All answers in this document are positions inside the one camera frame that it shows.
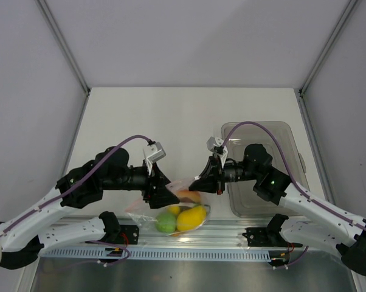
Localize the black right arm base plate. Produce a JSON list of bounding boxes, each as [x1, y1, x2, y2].
[[242, 227, 303, 248]]

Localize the yellow toy corn cob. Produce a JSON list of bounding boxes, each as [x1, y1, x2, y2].
[[167, 205, 181, 216]]

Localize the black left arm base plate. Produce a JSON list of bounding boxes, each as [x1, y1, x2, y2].
[[114, 225, 140, 246]]

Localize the white slotted cable duct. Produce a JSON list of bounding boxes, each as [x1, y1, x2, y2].
[[43, 246, 271, 262]]

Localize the clear plastic food bin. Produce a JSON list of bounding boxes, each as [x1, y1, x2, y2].
[[226, 121, 308, 218]]

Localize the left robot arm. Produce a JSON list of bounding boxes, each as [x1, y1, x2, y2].
[[0, 147, 179, 269]]

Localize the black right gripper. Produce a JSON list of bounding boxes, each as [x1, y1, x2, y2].
[[188, 154, 260, 196]]

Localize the green toy custard apple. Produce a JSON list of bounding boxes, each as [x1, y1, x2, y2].
[[155, 212, 176, 234]]

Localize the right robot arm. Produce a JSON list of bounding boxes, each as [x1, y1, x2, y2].
[[189, 144, 366, 277]]

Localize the aluminium front rail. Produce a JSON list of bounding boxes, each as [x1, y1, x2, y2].
[[49, 217, 362, 252]]

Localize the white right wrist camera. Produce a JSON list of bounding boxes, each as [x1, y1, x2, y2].
[[206, 136, 228, 168]]

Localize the yellow toy mango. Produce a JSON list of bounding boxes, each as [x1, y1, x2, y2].
[[176, 205, 207, 232]]

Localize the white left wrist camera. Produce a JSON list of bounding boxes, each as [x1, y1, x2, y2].
[[143, 141, 166, 175]]

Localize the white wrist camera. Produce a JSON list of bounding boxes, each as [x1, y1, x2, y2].
[[206, 136, 228, 168], [143, 141, 166, 175]]

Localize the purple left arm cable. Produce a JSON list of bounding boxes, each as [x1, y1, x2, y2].
[[0, 135, 152, 247]]

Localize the clear pink zip top bag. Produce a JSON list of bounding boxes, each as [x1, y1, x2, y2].
[[125, 176, 211, 237]]

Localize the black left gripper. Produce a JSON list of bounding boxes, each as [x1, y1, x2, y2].
[[102, 158, 180, 209]]

